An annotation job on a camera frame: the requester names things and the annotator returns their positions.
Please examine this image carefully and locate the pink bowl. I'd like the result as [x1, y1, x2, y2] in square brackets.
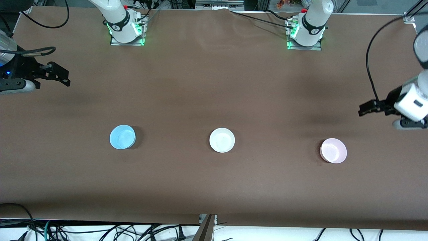
[320, 138, 347, 164]

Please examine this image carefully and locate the blue bowl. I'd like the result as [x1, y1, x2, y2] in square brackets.
[110, 125, 136, 150]

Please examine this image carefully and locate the white bowl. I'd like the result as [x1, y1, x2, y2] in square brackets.
[209, 128, 235, 153]

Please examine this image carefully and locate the brown table cover sheet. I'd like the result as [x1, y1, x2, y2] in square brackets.
[0, 6, 428, 231]

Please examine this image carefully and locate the grey device with sockets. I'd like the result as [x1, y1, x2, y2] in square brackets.
[195, 0, 245, 10]

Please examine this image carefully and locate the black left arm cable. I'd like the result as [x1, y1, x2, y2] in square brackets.
[366, 15, 412, 102]

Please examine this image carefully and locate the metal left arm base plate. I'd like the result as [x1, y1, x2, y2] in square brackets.
[286, 17, 323, 51]

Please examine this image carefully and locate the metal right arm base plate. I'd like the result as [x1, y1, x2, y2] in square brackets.
[110, 13, 148, 47]

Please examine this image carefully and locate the aluminium frame corner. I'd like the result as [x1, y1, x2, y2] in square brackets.
[403, 0, 428, 24]

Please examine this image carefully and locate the black cable across table edge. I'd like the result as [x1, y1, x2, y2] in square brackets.
[230, 10, 296, 30]

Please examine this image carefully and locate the black looped floor cable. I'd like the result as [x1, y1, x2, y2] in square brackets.
[0, 203, 36, 241]

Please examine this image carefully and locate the aluminium profile post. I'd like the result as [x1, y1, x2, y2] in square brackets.
[192, 214, 218, 241]

